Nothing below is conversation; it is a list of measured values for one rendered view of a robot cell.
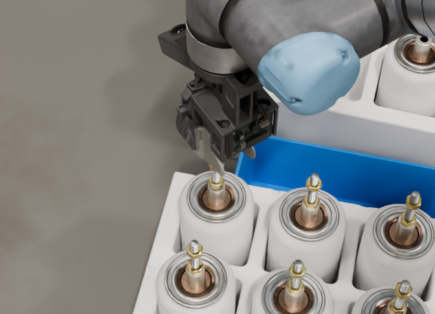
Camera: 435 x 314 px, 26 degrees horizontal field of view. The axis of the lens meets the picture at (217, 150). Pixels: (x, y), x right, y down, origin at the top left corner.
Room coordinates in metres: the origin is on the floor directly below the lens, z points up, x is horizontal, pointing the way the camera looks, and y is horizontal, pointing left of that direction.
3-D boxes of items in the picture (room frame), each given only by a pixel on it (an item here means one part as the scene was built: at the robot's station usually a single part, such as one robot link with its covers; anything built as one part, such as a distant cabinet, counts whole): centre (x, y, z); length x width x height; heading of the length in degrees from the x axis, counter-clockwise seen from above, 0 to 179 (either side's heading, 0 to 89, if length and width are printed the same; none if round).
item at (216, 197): (0.64, 0.00, 0.26); 0.02 x 0.02 x 0.03
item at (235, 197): (0.64, 0.00, 0.25); 0.08 x 0.08 x 0.01
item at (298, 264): (0.50, -0.09, 0.30); 0.01 x 0.01 x 0.08
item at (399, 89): (0.88, -0.29, 0.16); 0.10 x 0.10 x 0.18
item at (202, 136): (0.62, 0.01, 0.38); 0.06 x 0.03 x 0.09; 33
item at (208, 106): (0.62, -0.01, 0.49); 0.09 x 0.08 x 0.12; 33
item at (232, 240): (0.64, 0.00, 0.16); 0.10 x 0.10 x 0.18
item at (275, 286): (0.50, -0.09, 0.25); 0.08 x 0.08 x 0.01
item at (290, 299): (0.50, -0.09, 0.26); 0.02 x 0.02 x 0.03
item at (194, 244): (0.52, 0.03, 0.30); 0.01 x 0.01 x 0.08
